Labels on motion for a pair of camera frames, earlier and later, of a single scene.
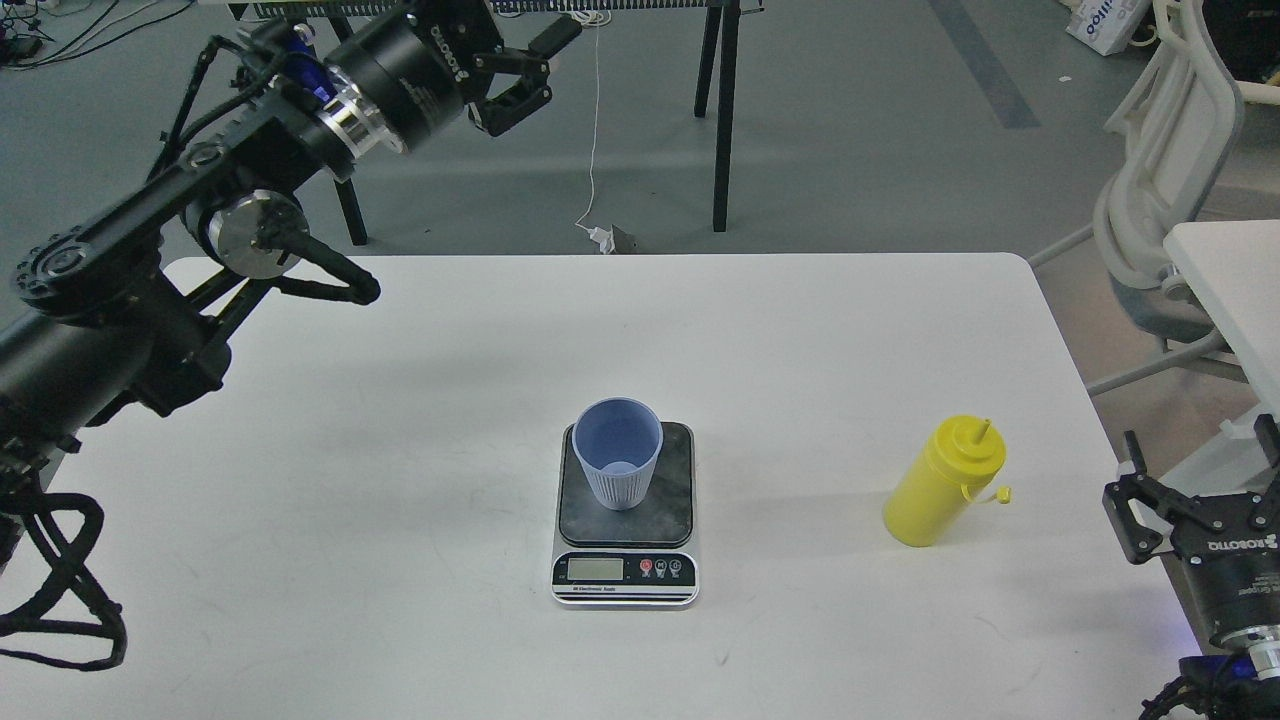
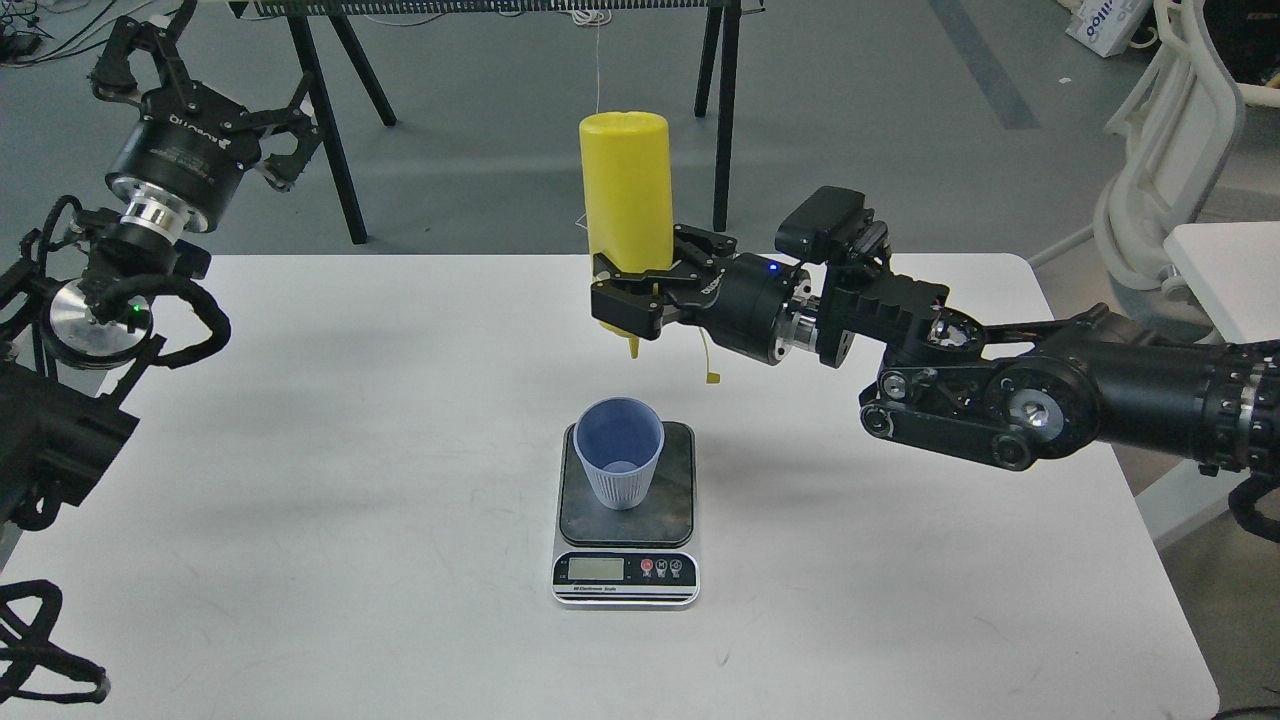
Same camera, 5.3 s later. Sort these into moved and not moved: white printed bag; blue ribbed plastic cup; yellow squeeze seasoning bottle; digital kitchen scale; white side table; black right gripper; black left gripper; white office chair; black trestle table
Moved: black left gripper; black right gripper; yellow squeeze seasoning bottle
Not moved: white side table; white office chair; digital kitchen scale; black trestle table; blue ribbed plastic cup; white printed bag
